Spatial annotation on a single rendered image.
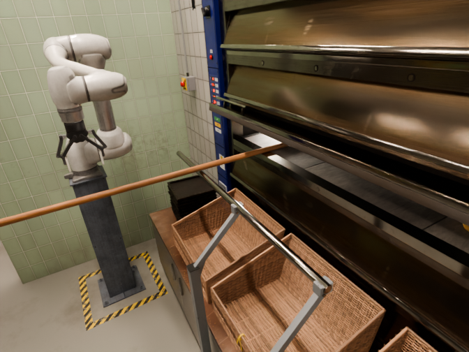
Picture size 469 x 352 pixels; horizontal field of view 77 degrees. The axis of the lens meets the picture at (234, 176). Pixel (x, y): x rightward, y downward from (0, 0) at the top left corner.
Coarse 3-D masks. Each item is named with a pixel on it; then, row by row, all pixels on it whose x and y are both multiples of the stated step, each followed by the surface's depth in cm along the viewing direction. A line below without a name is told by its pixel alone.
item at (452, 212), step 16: (224, 112) 157; (240, 112) 159; (256, 112) 162; (256, 128) 132; (288, 128) 132; (288, 144) 113; (320, 144) 110; (336, 144) 111; (336, 160) 94; (368, 160) 95; (384, 160) 96; (368, 176) 84; (416, 176) 84; (432, 176) 85; (400, 192) 76; (416, 192) 73; (448, 192) 75; (464, 192) 75; (432, 208) 70; (448, 208) 67
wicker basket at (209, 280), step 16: (240, 192) 192; (208, 208) 193; (224, 208) 199; (256, 208) 176; (176, 224) 186; (192, 224) 192; (208, 224) 198; (240, 224) 194; (272, 224) 163; (176, 240) 185; (192, 240) 193; (208, 240) 192; (224, 240) 190; (240, 240) 190; (256, 240) 177; (192, 256) 179; (224, 256) 178; (240, 256) 148; (208, 272) 166; (224, 272) 145; (208, 288) 144; (224, 288) 149
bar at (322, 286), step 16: (208, 176) 143; (224, 192) 127; (240, 208) 115; (224, 224) 120; (256, 224) 106; (272, 240) 98; (208, 256) 120; (288, 256) 91; (192, 272) 118; (304, 272) 85; (192, 288) 122; (320, 288) 78; (304, 320) 81; (208, 336) 137; (288, 336) 80
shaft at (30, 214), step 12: (276, 144) 166; (240, 156) 156; (192, 168) 145; (204, 168) 148; (144, 180) 136; (156, 180) 138; (108, 192) 129; (120, 192) 131; (60, 204) 122; (72, 204) 123; (12, 216) 115; (24, 216) 116; (36, 216) 118
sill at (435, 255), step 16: (240, 144) 182; (272, 160) 154; (304, 176) 135; (320, 192) 127; (336, 192) 121; (352, 208) 113; (368, 208) 109; (384, 224) 102; (400, 224) 99; (416, 240) 93; (432, 240) 91; (432, 256) 89; (448, 256) 85; (464, 256) 84; (464, 272) 82
